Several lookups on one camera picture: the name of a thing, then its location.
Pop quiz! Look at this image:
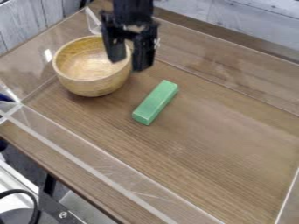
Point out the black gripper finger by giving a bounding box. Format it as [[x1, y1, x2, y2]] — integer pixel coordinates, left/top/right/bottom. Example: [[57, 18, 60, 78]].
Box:
[[101, 25, 126, 63], [132, 26, 157, 72]]

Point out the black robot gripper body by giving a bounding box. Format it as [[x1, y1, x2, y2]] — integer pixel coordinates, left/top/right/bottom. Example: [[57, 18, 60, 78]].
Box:
[[98, 0, 159, 39]]

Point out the green rectangular block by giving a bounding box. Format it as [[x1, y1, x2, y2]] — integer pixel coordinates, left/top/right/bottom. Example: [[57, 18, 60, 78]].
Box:
[[132, 80, 179, 125]]

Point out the brown wooden bowl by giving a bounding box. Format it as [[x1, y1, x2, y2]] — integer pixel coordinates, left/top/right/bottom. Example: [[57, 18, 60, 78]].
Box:
[[52, 35, 132, 97]]

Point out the blue object at edge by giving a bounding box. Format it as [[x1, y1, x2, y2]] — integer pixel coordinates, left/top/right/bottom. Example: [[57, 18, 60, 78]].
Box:
[[0, 93, 14, 102]]

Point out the black table leg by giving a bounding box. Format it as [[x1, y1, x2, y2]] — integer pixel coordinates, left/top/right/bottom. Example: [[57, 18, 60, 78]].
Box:
[[42, 174, 56, 196]]

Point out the clear acrylic tray enclosure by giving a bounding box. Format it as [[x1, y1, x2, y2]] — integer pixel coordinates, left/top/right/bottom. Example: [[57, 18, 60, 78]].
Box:
[[0, 12, 299, 224]]

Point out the black cable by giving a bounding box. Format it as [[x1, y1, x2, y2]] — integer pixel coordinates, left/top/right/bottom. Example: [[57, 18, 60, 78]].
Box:
[[0, 188, 42, 224]]

